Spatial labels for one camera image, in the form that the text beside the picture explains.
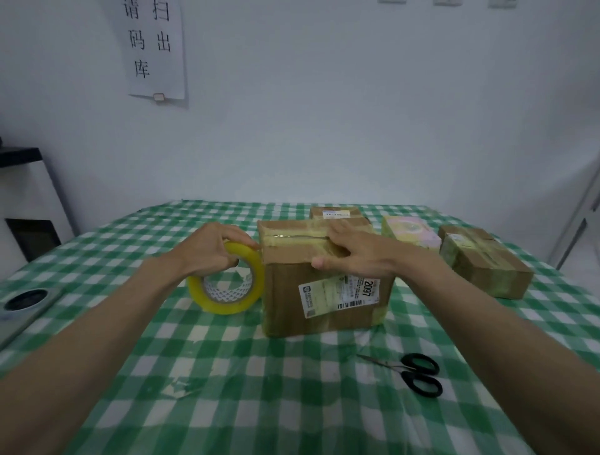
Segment person's right hand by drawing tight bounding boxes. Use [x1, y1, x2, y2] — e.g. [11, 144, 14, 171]
[312, 219, 410, 279]

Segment person's left hand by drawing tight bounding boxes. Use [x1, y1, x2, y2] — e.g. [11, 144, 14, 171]
[177, 222, 262, 282]

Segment yellow packing tape roll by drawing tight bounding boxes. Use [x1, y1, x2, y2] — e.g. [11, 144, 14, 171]
[186, 241, 266, 316]

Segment large labelled cardboard box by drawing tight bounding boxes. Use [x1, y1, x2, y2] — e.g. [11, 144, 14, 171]
[256, 218, 397, 339]

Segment person's left forearm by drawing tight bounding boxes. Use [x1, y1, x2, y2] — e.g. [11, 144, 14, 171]
[0, 254, 189, 455]

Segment person's right forearm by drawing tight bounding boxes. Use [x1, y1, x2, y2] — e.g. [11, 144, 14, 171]
[397, 255, 600, 455]

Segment small flat cardboard box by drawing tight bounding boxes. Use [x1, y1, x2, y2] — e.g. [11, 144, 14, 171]
[309, 206, 372, 222]

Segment pink and yellow wrapped box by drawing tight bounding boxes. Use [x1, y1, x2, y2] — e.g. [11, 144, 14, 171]
[381, 215, 442, 250]

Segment green checked tablecloth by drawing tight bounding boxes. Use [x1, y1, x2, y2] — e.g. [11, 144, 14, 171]
[0, 200, 600, 455]

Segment taped brown cardboard box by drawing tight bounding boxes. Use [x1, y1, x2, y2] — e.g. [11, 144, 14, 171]
[438, 225, 535, 301]

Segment white cabinet with black top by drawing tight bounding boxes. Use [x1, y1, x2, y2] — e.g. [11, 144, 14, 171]
[0, 146, 77, 282]

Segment grey phone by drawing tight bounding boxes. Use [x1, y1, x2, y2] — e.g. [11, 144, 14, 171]
[0, 286, 63, 348]

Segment black handled scissors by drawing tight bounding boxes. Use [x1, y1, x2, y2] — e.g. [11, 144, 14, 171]
[356, 352, 444, 399]

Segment white paper wall sign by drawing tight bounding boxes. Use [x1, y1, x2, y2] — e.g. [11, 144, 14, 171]
[112, 0, 188, 102]

